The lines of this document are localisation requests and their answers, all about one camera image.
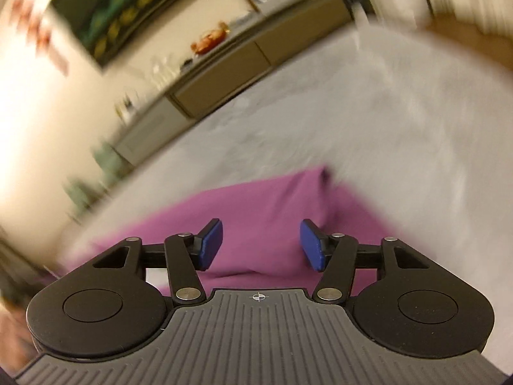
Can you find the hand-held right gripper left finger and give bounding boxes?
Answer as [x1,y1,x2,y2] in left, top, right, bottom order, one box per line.
[94,218,223,304]

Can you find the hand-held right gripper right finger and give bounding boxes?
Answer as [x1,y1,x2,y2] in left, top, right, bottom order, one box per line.
[300,218,427,304]

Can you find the purple fleece pants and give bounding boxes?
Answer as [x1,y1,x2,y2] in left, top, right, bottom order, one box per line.
[40,166,405,297]

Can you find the small green plastic stool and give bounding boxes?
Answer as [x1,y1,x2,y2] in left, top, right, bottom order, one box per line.
[64,176,101,217]

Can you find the grey and brown sideboard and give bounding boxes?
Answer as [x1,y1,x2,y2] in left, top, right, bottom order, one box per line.
[112,0,361,165]

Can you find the rack of clear glass cups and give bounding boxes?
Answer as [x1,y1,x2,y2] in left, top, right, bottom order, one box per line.
[148,54,181,89]

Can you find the red fruit bowl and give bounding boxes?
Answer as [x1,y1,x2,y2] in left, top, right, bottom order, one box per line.
[190,22,229,55]

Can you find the red knot hanging ornament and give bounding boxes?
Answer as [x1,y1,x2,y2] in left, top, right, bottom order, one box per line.
[12,0,69,75]

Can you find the dark patterned wall tapestry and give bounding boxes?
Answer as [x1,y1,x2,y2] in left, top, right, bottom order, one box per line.
[50,0,237,69]

